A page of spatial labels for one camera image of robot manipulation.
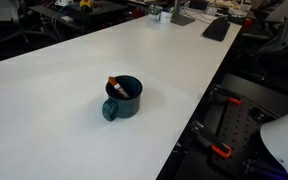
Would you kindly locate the black keyboard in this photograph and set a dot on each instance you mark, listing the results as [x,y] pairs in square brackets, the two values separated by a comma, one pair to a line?
[217,30]

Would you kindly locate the black robot stand platform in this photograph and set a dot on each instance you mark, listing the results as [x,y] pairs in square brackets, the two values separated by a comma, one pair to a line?
[247,86]

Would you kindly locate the black orange bar clamp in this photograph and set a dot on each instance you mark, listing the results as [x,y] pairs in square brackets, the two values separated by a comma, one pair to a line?
[229,98]
[214,141]

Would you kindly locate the green ceramic cup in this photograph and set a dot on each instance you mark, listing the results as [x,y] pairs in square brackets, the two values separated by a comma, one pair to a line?
[153,11]

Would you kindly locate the orange white dry-erase marker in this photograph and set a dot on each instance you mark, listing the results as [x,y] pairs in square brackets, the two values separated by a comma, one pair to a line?
[117,86]

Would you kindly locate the dark office chair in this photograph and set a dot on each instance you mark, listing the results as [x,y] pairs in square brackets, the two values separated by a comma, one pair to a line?
[7,10]

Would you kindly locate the small red object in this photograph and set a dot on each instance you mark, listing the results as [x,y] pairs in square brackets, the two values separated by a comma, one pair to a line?
[248,22]

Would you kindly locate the yellow toy object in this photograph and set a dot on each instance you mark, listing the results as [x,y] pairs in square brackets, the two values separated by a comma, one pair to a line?
[86,4]

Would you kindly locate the grey office chair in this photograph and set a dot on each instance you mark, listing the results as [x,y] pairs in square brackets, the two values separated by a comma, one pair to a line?
[284,30]

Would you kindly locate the black background desk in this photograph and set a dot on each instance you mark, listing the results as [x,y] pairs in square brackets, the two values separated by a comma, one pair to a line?
[100,10]

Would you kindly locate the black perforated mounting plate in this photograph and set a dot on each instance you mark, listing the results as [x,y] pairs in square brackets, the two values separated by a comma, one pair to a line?
[240,128]

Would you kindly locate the teal enamel mug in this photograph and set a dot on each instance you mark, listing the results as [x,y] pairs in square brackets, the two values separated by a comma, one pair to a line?
[127,106]

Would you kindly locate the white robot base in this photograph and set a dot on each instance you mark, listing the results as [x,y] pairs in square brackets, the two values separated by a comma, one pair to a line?
[284,140]

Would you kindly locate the white coffee mug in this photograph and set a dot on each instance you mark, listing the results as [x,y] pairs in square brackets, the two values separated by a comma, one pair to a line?
[165,17]

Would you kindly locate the grey monitor stand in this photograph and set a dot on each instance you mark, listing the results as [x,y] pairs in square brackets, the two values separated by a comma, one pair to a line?
[181,19]

